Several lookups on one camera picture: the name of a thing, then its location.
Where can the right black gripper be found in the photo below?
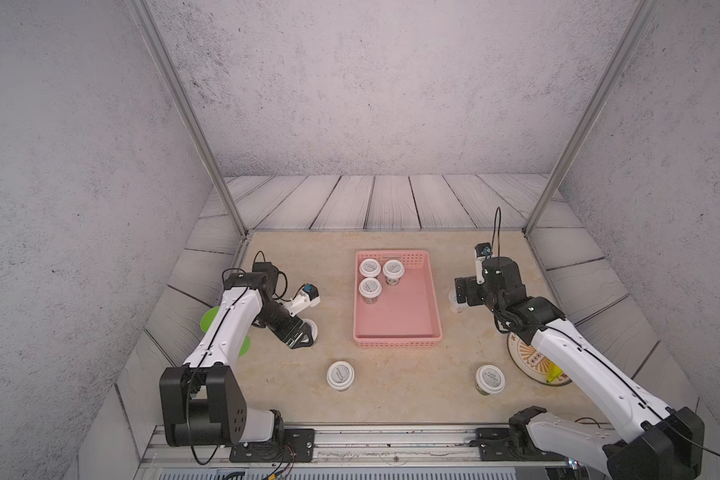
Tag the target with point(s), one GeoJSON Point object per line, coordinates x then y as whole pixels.
{"type": "Point", "coordinates": [471, 289]}

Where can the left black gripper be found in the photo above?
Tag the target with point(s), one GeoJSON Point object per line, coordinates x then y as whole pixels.
{"type": "Point", "coordinates": [295, 339]}

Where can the yogurt cup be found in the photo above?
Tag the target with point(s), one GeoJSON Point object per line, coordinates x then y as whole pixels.
{"type": "Point", "coordinates": [370, 268]}
{"type": "Point", "coordinates": [454, 305]}
{"type": "Point", "coordinates": [489, 380]}
{"type": "Point", "coordinates": [340, 375]}
{"type": "Point", "coordinates": [370, 289]}
{"type": "Point", "coordinates": [393, 270]}
{"type": "Point", "coordinates": [313, 329]}

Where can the pink perforated plastic basket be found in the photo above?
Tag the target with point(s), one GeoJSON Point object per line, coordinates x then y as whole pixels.
{"type": "Point", "coordinates": [405, 314]}

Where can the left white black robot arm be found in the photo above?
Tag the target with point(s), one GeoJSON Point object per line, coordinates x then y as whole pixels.
{"type": "Point", "coordinates": [201, 400]}

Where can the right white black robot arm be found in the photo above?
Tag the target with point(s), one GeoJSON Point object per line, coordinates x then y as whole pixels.
{"type": "Point", "coordinates": [648, 440]}

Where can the green plastic cup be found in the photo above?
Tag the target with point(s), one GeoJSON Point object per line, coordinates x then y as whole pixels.
{"type": "Point", "coordinates": [206, 322]}

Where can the orange patterned plate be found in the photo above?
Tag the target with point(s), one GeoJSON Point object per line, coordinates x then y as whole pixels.
{"type": "Point", "coordinates": [531, 362]}

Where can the yellow banana bunch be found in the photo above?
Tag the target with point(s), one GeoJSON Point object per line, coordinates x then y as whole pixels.
{"type": "Point", "coordinates": [554, 372]}

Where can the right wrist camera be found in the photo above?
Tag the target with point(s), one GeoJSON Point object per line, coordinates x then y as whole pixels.
{"type": "Point", "coordinates": [482, 251]}

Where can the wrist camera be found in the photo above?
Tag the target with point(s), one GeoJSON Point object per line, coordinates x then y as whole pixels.
{"type": "Point", "coordinates": [306, 297]}
{"type": "Point", "coordinates": [482, 251]}

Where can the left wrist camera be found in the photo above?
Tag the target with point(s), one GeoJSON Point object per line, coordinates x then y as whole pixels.
{"type": "Point", "coordinates": [306, 297]}

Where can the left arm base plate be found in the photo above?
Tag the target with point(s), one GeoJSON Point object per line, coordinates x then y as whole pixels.
{"type": "Point", "coordinates": [291, 445]}

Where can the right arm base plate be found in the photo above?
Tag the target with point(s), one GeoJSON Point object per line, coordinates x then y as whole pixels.
{"type": "Point", "coordinates": [509, 444]}

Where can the aluminium front rail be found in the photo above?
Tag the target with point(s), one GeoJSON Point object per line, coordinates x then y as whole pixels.
{"type": "Point", "coordinates": [363, 452]}

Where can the right aluminium frame post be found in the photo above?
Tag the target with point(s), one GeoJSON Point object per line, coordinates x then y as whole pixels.
{"type": "Point", "coordinates": [635, 29]}

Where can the aluminium frame post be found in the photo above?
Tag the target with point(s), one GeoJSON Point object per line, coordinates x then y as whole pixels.
{"type": "Point", "coordinates": [161, 57]}
{"type": "Point", "coordinates": [635, 29]}

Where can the left aluminium frame post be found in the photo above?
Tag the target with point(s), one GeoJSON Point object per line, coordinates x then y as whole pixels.
{"type": "Point", "coordinates": [161, 57]}

